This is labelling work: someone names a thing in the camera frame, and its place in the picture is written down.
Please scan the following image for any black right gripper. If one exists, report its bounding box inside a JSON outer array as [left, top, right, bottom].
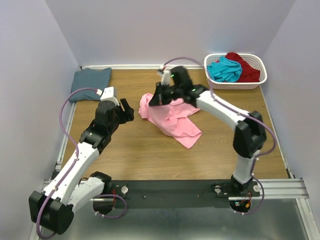
[[147, 82, 182, 107]]

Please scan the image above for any pink t shirt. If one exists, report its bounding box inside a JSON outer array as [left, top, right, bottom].
[[138, 93, 202, 149]]

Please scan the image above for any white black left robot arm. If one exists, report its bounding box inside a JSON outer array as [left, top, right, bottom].
[[28, 98, 134, 240]]

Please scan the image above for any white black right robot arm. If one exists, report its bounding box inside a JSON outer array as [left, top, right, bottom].
[[148, 65, 267, 196]]

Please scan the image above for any folded grey-blue t shirt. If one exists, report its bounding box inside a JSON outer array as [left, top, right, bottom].
[[69, 67, 112, 103]]

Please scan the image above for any turquoise t shirt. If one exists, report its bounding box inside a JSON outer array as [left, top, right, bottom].
[[206, 56, 243, 83]]

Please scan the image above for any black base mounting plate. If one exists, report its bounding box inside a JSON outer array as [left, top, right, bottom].
[[92, 179, 261, 215]]

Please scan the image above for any dark red t shirt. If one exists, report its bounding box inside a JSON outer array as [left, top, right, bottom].
[[225, 52, 261, 83]]

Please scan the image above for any white plastic laundry basket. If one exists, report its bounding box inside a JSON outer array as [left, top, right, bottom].
[[203, 53, 268, 90]]

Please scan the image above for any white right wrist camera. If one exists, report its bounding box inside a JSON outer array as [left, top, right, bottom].
[[157, 64, 172, 86]]

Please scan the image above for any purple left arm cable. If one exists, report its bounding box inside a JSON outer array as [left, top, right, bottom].
[[36, 87, 128, 239]]

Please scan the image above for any aluminium frame rail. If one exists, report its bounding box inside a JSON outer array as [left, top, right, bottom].
[[34, 177, 309, 240]]

